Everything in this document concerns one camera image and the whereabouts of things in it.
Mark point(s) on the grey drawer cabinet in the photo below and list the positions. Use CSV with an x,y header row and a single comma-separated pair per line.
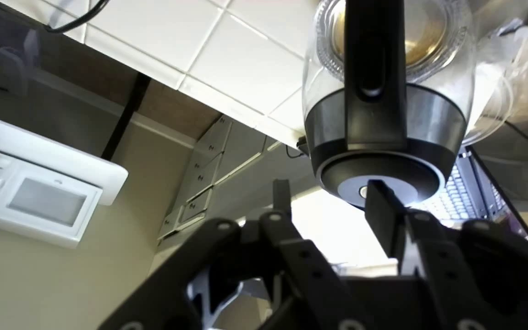
x,y
206,160

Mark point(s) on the clear plastic bag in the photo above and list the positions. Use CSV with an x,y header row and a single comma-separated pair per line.
x,y
497,82

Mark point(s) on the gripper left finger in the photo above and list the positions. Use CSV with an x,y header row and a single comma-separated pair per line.
x,y
300,256

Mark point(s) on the glass electric kettle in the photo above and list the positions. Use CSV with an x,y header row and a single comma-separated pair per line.
x,y
433,119

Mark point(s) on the open laptop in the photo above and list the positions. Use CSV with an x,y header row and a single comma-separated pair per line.
x,y
463,192

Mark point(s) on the white microwave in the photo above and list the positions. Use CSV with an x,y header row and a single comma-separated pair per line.
x,y
46,201

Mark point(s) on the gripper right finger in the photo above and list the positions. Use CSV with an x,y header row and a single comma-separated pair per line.
x,y
475,275

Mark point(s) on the black kettle lid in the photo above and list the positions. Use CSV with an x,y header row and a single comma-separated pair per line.
x,y
337,176

